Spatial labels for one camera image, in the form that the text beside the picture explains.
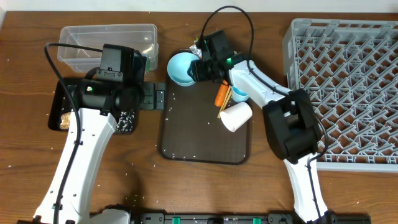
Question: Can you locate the light blue cup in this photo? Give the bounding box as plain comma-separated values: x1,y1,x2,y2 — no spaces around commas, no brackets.
231,86,249,103

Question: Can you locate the light blue bowl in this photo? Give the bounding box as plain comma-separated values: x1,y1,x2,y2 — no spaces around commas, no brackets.
167,52,199,86

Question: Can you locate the white paper cup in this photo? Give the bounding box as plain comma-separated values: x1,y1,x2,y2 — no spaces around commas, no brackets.
220,102,252,132

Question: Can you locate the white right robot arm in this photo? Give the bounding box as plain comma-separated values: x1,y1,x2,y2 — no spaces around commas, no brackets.
187,57,328,223

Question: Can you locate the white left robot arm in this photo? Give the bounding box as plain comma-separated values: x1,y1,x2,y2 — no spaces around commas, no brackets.
33,106,131,223

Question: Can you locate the black waste tray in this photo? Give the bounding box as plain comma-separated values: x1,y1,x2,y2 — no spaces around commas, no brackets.
48,78,143,131

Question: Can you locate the grey dishwasher rack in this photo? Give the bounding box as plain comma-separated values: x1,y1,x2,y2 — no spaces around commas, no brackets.
282,18,397,173

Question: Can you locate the orange carrot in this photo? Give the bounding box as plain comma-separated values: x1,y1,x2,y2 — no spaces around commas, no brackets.
215,80,229,107

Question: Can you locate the wooden chopstick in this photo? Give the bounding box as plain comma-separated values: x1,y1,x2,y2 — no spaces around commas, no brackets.
217,86,231,119
219,90,233,119

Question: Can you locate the silver yellow snack wrapper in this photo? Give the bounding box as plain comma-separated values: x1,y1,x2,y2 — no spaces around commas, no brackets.
190,38,202,59

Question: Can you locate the pile of white rice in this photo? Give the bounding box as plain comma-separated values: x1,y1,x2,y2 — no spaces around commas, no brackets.
115,111,135,134

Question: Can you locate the brown serving tray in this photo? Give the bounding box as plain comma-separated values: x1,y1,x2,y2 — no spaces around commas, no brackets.
157,49,254,166

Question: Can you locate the clear plastic container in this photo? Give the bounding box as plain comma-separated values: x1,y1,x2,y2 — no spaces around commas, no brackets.
57,24,159,73

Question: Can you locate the brown food scrap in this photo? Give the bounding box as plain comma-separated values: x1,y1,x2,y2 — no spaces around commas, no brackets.
59,112,71,130

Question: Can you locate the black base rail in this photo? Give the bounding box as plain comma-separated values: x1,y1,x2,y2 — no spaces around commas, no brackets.
90,212,373,224

